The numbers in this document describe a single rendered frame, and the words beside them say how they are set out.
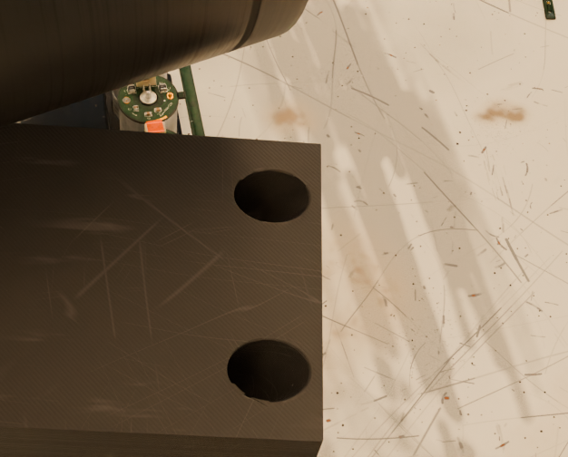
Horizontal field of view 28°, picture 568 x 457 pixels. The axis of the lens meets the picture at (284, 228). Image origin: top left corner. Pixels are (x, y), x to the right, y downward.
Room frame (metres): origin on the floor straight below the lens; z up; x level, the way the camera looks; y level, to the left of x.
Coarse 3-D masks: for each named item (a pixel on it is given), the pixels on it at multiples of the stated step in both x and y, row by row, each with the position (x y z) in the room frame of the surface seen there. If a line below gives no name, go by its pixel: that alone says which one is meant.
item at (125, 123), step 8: (144, 96) 0.28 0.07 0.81; (152, 96) 0.28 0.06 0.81; (144, 104) 0.27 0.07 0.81; (152, 104) 0.28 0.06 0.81; (120, 112) 0.27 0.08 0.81; (176, 112) 0.28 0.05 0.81; (120, 120) 0.27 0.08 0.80; (128, 120) 0.27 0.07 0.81; (168, 120) 0.27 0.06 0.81; (176, 120) 0.28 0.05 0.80; (120, 128) 0.27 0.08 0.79; (128, 128) 0.27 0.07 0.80; (136, 128) 0.27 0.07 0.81; (168, 128) 0.27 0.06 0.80; (176, 128) 0.28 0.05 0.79
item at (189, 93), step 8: (184, 72) 0.29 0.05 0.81; (184, 80) 0.29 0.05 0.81; (192, 80) 0.29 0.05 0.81; (184, 88) 0.29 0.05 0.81; (192, 88) 0.29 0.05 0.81; (184, 96) 0.28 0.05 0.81; (192, 96) 0.28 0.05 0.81; (192, 104) 0.28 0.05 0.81; (192, 112) 0.27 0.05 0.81; (200, 112) 0.28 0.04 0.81; (192, 120) 0.27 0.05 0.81; (200, 120) 0.27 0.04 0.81; (192, 128) 0.27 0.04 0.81; (200, 128) 0.27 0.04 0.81
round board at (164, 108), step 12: (132, 84) 0.28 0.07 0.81; (156, 84) 0.29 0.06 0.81; (168, 84) 0.29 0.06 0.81; (120, 96) 0.28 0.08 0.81; (132, 96) 0.28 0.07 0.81; (120, 108) 0.27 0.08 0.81; (132, 108) 0.27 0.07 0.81; (144, 108) 0.27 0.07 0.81; (156, 108) 0.27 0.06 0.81; (168, 108) 0.27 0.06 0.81; (132, 120) 0.27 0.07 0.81; (144, 120) 0.27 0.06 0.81
